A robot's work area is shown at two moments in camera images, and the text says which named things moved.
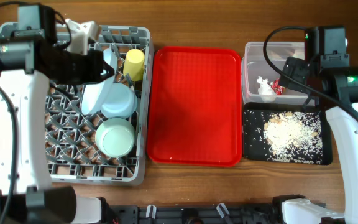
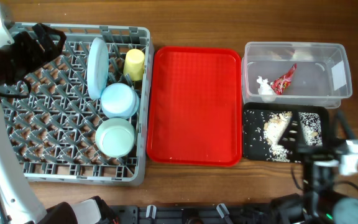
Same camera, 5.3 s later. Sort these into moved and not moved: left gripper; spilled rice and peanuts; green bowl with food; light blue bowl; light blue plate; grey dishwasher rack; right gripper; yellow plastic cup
Moved: light blue plate; right gripper; left gripper
Not moved: light blue bowl; green bowl with food; grey dishwasher rack; yellow plastic cup; spilled rice and peanuts
